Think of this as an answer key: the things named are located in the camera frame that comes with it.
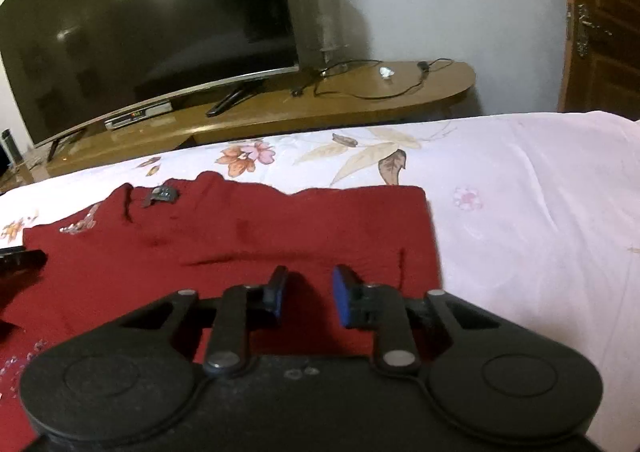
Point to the floral pink bedsheet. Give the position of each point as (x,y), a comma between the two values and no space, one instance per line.
(525,232)

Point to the wooden television cabinet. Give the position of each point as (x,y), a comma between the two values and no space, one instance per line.
(360,107)

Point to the brown wooden door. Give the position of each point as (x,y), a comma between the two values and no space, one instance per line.
(607,72)

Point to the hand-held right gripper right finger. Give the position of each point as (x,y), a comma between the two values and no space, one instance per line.
(341,299)

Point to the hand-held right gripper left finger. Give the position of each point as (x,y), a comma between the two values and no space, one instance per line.
(278,297)

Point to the small white crumpled object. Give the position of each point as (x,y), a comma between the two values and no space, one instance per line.
(386,73)

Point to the silver set-top box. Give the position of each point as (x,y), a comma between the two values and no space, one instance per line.
(140,115)

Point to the red knitted garment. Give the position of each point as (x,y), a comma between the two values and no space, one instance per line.
(225,237)

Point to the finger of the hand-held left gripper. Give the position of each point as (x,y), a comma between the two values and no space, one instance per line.
(22,263)

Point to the black flat-screen television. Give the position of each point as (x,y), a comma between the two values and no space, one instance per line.
(140,32)

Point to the grey cylindrical bottle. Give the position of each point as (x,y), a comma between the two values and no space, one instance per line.
(9,147)

